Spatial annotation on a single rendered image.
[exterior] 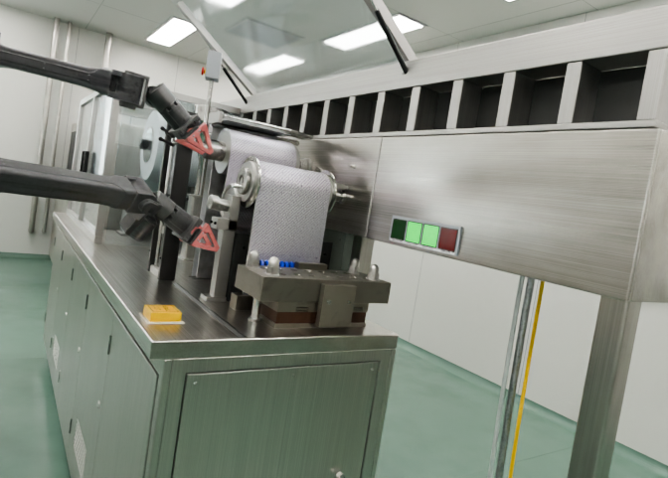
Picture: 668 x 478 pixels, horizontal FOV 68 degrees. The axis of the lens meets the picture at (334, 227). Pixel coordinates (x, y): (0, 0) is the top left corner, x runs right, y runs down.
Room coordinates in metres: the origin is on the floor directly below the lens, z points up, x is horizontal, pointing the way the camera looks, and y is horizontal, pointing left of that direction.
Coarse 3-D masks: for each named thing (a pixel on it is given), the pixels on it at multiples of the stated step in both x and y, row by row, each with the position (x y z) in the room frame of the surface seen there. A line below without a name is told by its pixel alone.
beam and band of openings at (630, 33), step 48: (480, 48) 1.20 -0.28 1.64; (528, 48) 1.09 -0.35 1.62; (576, 48) 1.00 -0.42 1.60; (624, 48) 0.92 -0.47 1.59; (288, 96) 1.99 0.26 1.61; (336, 96) 1.70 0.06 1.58; (384, 96) 1.49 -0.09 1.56; (432, 96) 1.39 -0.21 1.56; (480, 96) 1.27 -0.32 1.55; (528, 96) 1.14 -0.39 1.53; (576, 96) 0.98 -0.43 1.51; (624, 96) 0.98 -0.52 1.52
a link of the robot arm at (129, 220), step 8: (152, 192) 1.19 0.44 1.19; (144, 200) 1.12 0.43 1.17; (152, 200) 1.14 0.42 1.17; (144, 208) 1.12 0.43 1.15; (152, 208) 1.14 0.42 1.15; (160, 208) 1.17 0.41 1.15; (128, 216) 1.18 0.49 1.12; (136, 216) 1.17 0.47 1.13; (144, 216) 1.17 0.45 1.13; (152, 216) 1.17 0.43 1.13; (120, 224) 1.19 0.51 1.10; (128, 224) 1.18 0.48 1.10; (136, 224) 1.18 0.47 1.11; (144, 224) 1.19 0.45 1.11; (152, 224) 1.20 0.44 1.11; (128, 232) 1.18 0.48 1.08; (136, 232) 1.19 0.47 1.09; (144, 232) 1.20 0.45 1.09
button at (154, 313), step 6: (144, 306) 1.14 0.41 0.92; (150, 306) 1.14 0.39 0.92; (156, 306) 1.15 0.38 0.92; (162, 306) 1.16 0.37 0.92; (168, 306) 1.17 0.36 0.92; (174, 306) 1.18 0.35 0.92; (144, 312) 1.14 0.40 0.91; (150, 312) 1.10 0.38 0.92; (156, 312) 1.10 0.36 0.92; (162, 312) 1.11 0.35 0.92; (168, 312) 1.12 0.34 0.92; (174, 312) 1.12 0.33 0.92; (180, 312) 1.13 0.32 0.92; (150, 318) 1.09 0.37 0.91; (156, 318) 1.10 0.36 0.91; (162, 318) 1.11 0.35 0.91; (168, 318) 1.12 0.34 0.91; (174, 318) 1.12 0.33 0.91; (180, 318) 1.13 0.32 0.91
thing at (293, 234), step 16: (256, 208) 1.36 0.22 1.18; (272, 208) 1.39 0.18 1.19; (288, 208) 1.41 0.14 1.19; (304, 208) 1.44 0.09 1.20; (256, 224) 1.36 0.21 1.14; (272, 224) 1.39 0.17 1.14; (288, 224) 1.42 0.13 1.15; (304, 224) 1.45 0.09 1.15; (320, 224) 1.48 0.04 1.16; (256, 240) 1.37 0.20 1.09; (272, 240) 1.39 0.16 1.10; (288, 240) 1.42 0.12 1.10; (304, 240) 1.45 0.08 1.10; (320, 240) 1.48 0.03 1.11; (288, 256) 1.43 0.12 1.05; (304, 256) 1.46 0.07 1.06
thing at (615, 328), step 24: (360, 240) 1.74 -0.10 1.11; (360, 264) 1.74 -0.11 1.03; (600, 312) 1.03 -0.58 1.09; (624, 312) 0.99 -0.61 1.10; (600, 336) 1.02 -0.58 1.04; (624, 336) 1.00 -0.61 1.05; (600, 360) 1.02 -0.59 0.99; (624, 360) 1.01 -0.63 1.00; (600, 384) 1.01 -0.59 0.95; (624, 384) 1.02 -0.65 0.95; (600, 408) 1.00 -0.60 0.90; (576, 432) 1.04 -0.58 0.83; (600, 432) 1.00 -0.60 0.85; (576, 456) 1.03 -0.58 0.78; (600, 456) 0.99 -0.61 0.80
